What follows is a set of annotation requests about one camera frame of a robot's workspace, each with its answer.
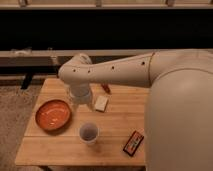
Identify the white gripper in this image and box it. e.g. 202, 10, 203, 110
69, 84, 95, 111

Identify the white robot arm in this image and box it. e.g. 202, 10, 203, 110
58, 49, 213, 171

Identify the white rectangular block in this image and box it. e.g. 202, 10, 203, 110
95, 96, 108, 112

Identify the orange plate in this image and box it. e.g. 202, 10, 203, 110
35, 99, 72, 131

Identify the wooden table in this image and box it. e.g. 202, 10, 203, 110
15, 85, 149, 166

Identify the black red crayon box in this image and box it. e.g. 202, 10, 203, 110
123, 131, 144, 157

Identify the long wooden bench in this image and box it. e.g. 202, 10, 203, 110
0, 49, 213, 87

